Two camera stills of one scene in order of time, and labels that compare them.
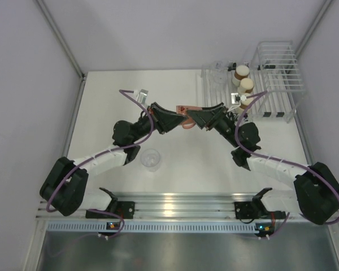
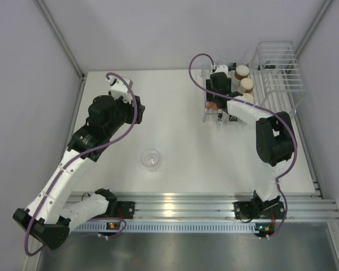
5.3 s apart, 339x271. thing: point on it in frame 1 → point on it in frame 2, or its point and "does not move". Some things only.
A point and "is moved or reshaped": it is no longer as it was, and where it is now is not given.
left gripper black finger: [159, 110] → [140, 109]
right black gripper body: [223, 125] → [211, 96]
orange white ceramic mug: [188, 122] is moved or reshaped
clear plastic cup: [150, 158] does not move
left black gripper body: [146, 125] → [124, 112]
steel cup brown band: [242, 71] does not move
